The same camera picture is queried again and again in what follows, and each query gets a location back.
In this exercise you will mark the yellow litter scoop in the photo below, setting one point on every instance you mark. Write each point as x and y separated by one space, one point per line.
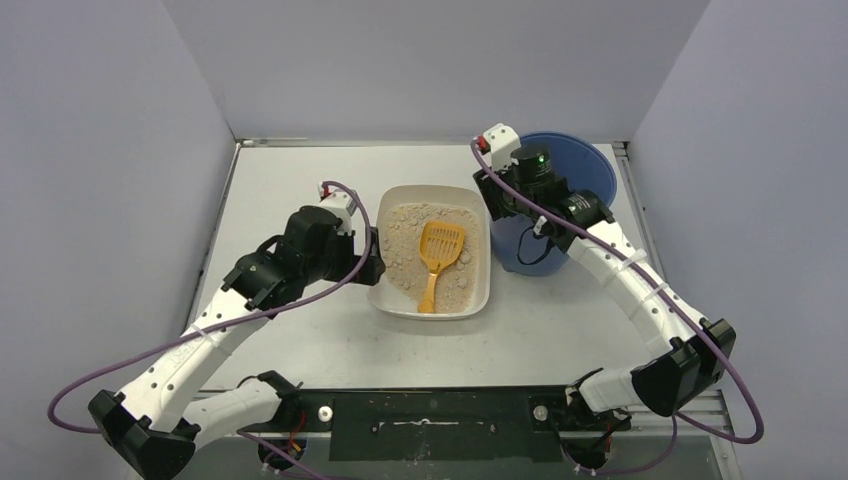
440 246

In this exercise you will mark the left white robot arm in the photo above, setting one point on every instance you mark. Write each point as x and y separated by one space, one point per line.
155 422

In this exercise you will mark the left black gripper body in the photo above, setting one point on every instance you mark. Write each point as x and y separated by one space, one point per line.
370 258

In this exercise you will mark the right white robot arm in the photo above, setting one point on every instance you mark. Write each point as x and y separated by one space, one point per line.
688 352

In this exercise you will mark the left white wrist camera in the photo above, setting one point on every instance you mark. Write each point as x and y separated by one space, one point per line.
341 204

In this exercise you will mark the beige cat litter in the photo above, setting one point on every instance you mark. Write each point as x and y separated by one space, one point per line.
405 269

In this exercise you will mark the aluminium table frame rail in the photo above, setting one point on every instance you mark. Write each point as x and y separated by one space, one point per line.
709 407

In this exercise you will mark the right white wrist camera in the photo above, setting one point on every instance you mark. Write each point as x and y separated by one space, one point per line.
500 142

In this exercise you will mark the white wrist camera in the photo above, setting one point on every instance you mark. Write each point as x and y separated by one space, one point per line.
500 142
341 204

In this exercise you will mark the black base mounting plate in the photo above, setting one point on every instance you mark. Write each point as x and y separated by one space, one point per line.
445 424

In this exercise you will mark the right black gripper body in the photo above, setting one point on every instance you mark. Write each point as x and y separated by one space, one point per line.
494 196

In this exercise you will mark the white litter box tray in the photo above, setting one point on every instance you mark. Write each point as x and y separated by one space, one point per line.
388 298

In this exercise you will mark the blue plastic bucket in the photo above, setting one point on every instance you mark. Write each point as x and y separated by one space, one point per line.
585 168

